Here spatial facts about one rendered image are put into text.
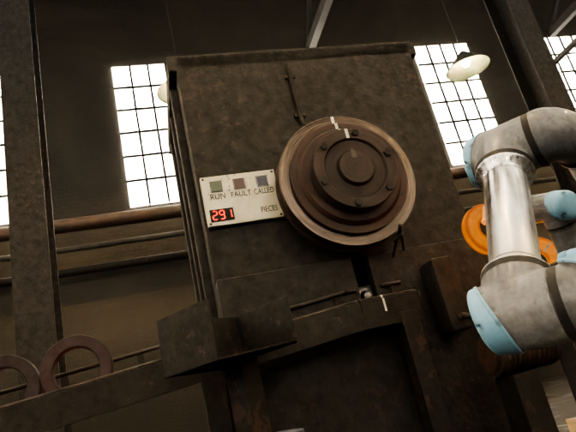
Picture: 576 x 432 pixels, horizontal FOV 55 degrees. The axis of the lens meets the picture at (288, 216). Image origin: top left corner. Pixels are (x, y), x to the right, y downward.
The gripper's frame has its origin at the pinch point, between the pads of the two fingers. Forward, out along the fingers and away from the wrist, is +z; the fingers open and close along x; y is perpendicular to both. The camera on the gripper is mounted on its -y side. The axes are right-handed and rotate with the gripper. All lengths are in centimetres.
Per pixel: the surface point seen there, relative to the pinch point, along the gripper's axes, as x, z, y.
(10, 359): 138, 15, -20
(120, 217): 129, 596, 66
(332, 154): 40, 18, 28
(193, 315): 91, -20, -12
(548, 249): -18.9, -2.2, -10.5
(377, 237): 28.3, 17.1, -0.1
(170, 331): 97, -13, -16
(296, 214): 53, 20, 10
